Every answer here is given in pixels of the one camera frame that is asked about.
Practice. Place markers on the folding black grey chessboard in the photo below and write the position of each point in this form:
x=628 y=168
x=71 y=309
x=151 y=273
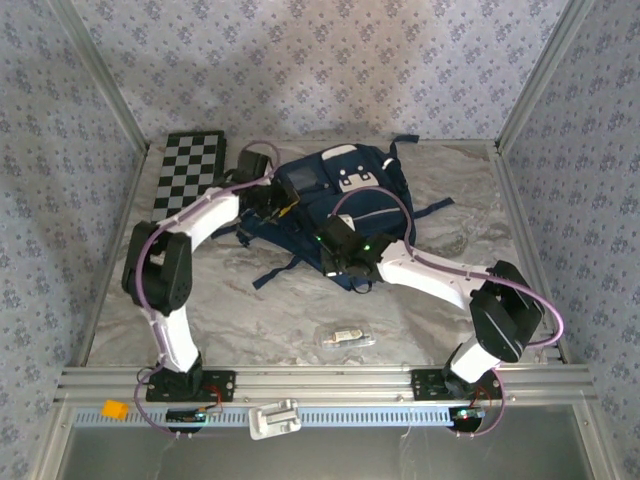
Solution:
x=187 y=170

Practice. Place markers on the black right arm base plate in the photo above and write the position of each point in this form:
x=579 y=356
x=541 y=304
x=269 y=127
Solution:
x=427 y=385

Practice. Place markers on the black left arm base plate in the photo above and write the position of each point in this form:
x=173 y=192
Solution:
x=220 y=387

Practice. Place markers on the aluminium frame post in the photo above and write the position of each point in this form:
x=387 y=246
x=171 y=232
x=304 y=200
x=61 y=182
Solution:
x=102 y=75
x=540 y=75

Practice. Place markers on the aluminium side rail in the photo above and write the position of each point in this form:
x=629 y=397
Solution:
x=515 y=200
x=107 y=300

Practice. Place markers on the clear plastic bag with items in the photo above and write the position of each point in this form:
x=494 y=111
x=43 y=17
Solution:
x=347 y=337

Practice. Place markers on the orange plastic block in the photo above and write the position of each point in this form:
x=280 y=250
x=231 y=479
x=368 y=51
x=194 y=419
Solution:
x=115 y=409

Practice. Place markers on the aluminium mounting rail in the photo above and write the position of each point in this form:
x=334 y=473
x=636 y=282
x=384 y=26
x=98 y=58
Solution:
x=320 y=382

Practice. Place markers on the white plastic bracket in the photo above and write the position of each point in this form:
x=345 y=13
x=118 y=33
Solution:
x=275 y=419

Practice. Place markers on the navy blue student backpack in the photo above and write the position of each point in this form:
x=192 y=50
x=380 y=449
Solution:
x=370 y=215

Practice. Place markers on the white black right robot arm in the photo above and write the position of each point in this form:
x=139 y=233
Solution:
x=425 y=275

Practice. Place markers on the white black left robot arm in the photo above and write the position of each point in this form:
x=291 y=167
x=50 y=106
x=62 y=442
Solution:
x=210 y=210

